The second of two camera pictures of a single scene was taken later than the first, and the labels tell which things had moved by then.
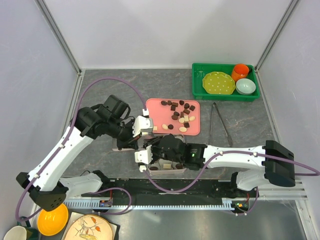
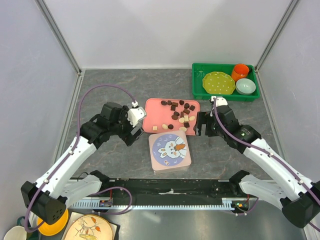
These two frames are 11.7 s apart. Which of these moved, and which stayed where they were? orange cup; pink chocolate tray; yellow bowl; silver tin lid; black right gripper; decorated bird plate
Moved: black right gripper; silver tin lid
Stayed: pink chocolate tray; decorated bird plate; orange cup; yellow bowl
